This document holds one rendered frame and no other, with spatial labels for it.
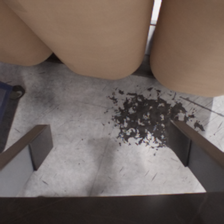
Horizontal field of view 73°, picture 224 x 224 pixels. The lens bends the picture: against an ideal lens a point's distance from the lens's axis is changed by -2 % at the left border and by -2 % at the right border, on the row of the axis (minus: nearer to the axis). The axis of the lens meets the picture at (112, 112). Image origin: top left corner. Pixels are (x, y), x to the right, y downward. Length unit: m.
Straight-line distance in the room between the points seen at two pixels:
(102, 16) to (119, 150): 0.71
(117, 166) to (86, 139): 0.24
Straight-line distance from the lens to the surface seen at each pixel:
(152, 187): 0.96
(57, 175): 1.03
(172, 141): 0.16
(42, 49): 0.84
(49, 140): 0.17
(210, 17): 0.37
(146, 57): 0.83
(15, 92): 1.09
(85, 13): 0.38
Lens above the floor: 0.91
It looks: 80 degrees down
